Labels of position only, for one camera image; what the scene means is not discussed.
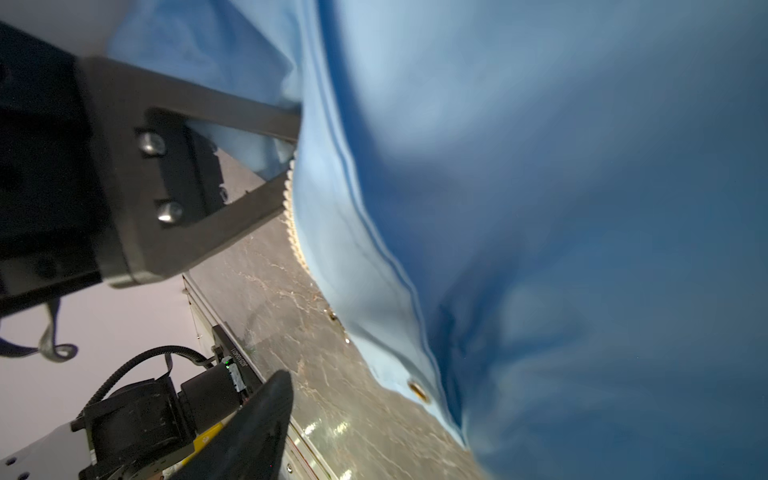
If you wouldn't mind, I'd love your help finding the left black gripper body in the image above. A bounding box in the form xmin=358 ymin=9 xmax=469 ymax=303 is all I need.
xmin=1 ymin=24 xmax=103 ymax=316

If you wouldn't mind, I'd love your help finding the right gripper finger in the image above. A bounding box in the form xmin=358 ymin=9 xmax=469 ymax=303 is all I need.
xmin=172 ymin=370 xmax=294 ymax=480

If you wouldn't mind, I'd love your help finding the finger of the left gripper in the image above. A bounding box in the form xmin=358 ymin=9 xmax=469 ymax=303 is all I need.
xmin=75 ymin=57 xmax=300 ymax=288

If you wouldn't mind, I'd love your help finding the light blue zip jacket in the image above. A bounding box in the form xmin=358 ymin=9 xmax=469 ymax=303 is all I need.
xmin=108 ymin=1 xmax=767 ymax=479

